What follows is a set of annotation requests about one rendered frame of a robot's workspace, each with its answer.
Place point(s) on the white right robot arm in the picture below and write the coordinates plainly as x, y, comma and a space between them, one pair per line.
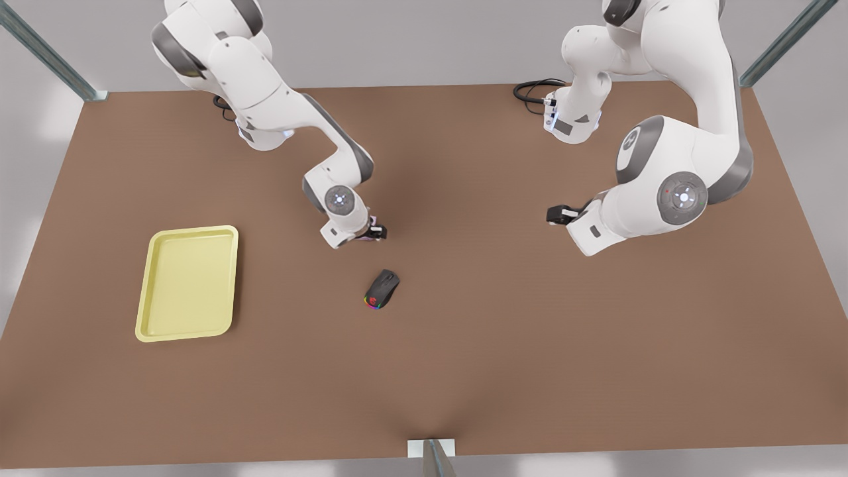
265, 86

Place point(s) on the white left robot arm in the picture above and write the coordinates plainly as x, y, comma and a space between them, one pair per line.
689, 165

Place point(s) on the black computer mouse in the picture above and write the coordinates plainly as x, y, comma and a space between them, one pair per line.
382, 289

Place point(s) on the yellow plastic tray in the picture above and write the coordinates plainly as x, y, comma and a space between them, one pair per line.
188, 283

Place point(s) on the silver frame post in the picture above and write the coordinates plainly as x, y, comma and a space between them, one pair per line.
785, 41
46, 52
434, 457

